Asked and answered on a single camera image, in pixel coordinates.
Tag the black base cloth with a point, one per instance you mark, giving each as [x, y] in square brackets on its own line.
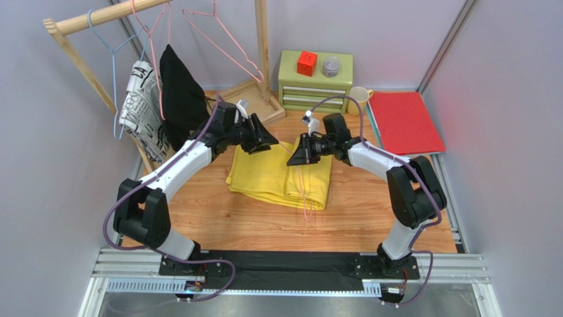
[289, 271]

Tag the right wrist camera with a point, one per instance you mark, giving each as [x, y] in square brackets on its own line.
[312, 123]

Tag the wooden clothes rack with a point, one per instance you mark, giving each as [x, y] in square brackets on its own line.
[256, 91]

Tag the white patterned garment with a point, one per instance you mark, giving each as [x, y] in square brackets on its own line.
[140, 115]

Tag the red folder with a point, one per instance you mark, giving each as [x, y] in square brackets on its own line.
[403, 124]

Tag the aluminium base frame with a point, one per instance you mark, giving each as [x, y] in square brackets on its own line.
[459, 278]

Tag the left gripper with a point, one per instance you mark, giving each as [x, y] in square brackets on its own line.
[260, 137]

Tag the green mini drawer chest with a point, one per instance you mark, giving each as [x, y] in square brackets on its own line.
[301, 92]

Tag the yellow trousers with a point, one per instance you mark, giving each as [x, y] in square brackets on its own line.
[253, 176]

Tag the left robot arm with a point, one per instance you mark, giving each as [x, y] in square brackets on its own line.
[141, 212]

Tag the yellow mug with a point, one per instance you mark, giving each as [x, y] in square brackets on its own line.
[359, 97]

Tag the blue wire hanger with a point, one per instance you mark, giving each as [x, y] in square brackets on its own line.
[119, 93]

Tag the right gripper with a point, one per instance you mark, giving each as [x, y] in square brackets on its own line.
[311, 147]

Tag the red cube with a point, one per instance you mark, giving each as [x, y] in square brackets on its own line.
[306, 63]

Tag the black garment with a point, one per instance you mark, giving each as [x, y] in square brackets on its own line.
[183, 100]

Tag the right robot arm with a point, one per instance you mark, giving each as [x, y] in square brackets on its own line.
[417, 198]

